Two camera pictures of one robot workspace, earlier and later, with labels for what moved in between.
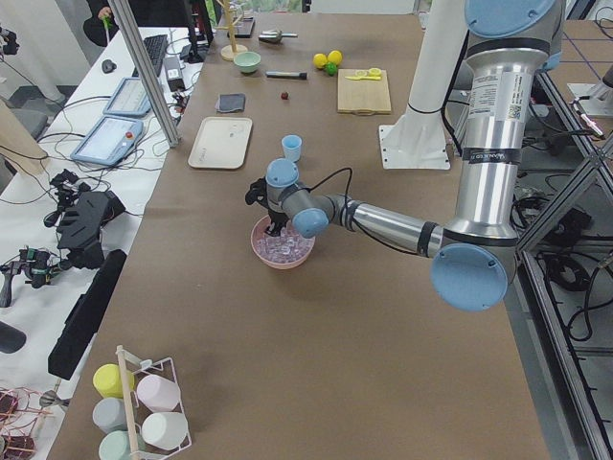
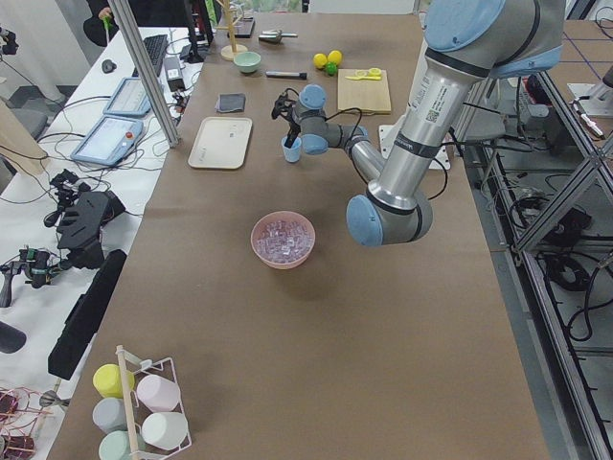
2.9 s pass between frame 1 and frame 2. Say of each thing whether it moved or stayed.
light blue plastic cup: stayed
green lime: stayed
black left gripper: moved
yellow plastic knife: stayed
